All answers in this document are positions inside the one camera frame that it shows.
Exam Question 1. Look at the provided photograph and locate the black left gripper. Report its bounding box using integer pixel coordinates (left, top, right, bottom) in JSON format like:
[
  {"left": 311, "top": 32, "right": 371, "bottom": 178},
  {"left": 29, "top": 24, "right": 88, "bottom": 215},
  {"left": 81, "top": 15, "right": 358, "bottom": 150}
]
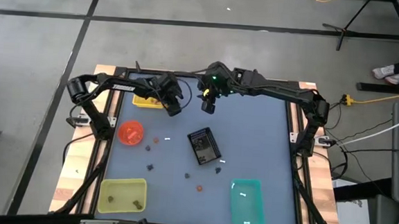
[{"left": 147, "top": 72, "right": 186, "bottom": 118}]

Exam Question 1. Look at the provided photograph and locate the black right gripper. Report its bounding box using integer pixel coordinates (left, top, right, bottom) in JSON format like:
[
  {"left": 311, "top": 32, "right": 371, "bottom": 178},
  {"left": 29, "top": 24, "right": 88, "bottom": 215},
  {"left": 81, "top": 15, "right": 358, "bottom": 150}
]
[{"left": 195, "top": 61, "right": 238, "bottom": 117}]

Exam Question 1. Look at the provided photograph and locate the black slotted plastic basket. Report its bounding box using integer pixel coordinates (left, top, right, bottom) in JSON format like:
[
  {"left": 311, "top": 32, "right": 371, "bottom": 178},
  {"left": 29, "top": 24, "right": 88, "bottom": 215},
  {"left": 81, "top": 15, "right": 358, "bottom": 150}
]
[{"left": 184, "top": 125, "right": 224, "bottom": 168}]

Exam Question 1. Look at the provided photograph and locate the yellow slotted plastic basket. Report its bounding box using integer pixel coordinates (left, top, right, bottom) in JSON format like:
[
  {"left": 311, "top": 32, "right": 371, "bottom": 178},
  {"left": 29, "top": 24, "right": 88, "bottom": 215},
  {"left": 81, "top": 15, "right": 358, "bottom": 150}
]
[{"left": 132, "top": 93, "right": 168, "bottom": 110}]

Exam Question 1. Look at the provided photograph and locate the orange round plastic bowl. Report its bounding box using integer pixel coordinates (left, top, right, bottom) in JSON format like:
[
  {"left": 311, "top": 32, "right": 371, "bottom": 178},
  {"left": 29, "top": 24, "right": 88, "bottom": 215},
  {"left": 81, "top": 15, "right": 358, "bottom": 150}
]
[{"left": 116, "top": 119, "right": 146, "bottom": 148}]

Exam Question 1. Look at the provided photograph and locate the translucent yellow plastic bin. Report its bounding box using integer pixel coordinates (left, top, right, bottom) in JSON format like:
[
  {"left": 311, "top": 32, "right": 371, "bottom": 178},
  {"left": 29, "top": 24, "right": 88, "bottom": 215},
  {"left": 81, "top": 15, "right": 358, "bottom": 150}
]
[{"left": 96, "top": 175, "right": 149, "bottom": 218}]

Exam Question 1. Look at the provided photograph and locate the wooden table side board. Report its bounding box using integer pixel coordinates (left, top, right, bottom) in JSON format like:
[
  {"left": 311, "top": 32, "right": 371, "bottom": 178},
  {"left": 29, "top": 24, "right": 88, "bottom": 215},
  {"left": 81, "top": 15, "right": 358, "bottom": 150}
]
[
  {"left": 284, "top": 81, "right": 351, "bottom": 224},
  {"left": 48, "top": 61, "right": 127, "bottom": 217}
]

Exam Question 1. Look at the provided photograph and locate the teal plastic bin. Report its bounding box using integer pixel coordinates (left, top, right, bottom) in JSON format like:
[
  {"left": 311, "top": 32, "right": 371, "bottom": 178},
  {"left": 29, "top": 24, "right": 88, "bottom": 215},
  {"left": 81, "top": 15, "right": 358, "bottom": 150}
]
[{"left": 227, "top": 177, "right": 269, "bottom": 224}]

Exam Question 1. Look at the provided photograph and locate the yellow power splitter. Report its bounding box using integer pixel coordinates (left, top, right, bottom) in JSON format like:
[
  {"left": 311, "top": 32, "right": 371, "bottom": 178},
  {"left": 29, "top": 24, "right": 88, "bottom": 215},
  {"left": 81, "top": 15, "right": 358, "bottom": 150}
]
[{"left": 341, "top": 94, "right": 356, "bottom": 107}]

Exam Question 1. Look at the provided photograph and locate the black tripod stand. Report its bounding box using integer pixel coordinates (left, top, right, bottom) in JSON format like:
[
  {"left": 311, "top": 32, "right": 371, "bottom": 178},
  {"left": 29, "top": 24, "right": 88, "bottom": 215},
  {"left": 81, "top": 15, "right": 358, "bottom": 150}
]
[{"left": 319, "top": 0, "right": 399, "bottom": 61}]

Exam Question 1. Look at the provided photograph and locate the black stand base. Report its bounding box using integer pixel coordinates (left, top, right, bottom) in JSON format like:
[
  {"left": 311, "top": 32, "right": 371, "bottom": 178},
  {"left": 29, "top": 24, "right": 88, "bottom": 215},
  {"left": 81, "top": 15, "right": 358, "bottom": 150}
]
[{"left": 355, "top": 65, "right": 399, "bottom": 94}]

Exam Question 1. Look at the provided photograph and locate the person's white shoe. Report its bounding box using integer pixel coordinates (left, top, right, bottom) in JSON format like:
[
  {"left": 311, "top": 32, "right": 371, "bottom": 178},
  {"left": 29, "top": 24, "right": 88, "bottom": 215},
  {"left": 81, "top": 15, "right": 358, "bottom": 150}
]
[{"left": 371, "top": 63, "right": 397, "bottom": 81}]

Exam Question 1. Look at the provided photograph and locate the white paper sheet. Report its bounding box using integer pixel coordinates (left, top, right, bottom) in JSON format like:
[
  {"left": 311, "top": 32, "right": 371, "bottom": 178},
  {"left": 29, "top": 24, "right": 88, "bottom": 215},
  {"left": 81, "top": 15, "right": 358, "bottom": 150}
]
[{"left": 330, "top": 178, "right": 375, "bottom": 224}]

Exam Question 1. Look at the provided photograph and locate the person's red blue shoe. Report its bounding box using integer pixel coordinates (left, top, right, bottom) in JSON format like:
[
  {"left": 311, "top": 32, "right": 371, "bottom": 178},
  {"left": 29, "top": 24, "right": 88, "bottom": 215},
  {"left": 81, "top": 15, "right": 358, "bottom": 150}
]
[{"left": 384, "top": 73, "right": 399, "bottom": 86}]

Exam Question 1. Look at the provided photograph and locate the grey storage box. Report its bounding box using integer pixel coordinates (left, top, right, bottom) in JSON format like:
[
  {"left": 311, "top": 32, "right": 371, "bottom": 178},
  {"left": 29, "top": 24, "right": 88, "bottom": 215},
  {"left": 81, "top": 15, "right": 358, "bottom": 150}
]
[{"left": 366, "top": 193, "right": 399, "bottom": 224}]

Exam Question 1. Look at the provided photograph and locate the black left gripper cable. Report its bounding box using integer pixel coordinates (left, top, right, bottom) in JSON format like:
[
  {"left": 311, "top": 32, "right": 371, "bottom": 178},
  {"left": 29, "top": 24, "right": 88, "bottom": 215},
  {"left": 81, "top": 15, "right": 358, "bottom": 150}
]
[{"left": 177, "top": 78, "right": 195, "bottom": 112}]

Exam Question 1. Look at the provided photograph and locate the black table frame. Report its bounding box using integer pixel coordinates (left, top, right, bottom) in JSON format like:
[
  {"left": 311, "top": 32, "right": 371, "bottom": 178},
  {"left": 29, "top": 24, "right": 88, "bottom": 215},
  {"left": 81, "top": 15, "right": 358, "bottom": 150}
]
[{"left": 52, "top": 56, "right": 351, "bottom": 224}]

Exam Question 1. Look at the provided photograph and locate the yellow extension cable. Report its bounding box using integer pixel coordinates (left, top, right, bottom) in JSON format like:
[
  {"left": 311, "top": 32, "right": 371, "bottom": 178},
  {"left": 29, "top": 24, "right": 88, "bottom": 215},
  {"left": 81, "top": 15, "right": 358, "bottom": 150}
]
[{"left": 352, "top": 85, "right": 399, "bottom": 107}]

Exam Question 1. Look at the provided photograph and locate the black floor cable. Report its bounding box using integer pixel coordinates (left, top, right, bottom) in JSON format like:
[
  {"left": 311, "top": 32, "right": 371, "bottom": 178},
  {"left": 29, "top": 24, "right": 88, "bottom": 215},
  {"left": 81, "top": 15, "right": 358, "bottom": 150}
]
[{"left": 337, "top": 144, "right": 399, "bottom": 157}]

